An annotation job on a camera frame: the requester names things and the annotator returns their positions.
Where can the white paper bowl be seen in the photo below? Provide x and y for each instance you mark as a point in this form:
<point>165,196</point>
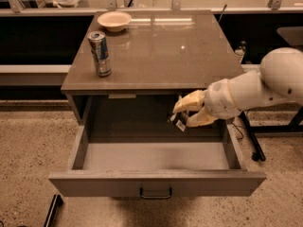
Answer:
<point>114,21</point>

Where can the black rxbar chocolate bar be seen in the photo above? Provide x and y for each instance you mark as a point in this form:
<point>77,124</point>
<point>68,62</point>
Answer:
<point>179,120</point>

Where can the grey cabinet with counter top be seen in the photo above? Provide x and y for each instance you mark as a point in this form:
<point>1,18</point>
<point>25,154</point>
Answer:
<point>158,52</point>

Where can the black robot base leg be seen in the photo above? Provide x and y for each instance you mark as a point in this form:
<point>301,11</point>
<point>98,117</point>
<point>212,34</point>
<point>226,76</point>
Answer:
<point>258,154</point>

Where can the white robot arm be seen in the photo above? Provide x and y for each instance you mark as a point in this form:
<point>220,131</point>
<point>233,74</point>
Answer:
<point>279,79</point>

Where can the small spray bottle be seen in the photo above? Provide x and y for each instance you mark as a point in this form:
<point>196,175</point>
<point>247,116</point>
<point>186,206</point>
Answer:
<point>240,51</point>

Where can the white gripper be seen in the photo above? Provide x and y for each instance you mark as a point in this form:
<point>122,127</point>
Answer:
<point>220,98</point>

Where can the black drawer handle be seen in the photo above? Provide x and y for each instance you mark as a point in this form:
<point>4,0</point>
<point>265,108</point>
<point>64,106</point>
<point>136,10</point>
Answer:
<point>155,194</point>

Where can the metal railing with posts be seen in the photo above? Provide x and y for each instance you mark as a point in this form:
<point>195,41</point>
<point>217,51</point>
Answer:
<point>151,0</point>

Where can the silver blue energy drink can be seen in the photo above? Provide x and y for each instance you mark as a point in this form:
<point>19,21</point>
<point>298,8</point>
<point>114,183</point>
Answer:
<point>99,50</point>

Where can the black bar on floor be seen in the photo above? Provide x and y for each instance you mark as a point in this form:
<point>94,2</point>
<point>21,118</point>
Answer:
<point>54,206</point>

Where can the open grey top drawer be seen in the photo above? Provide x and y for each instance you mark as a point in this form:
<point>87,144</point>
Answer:
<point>125,144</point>

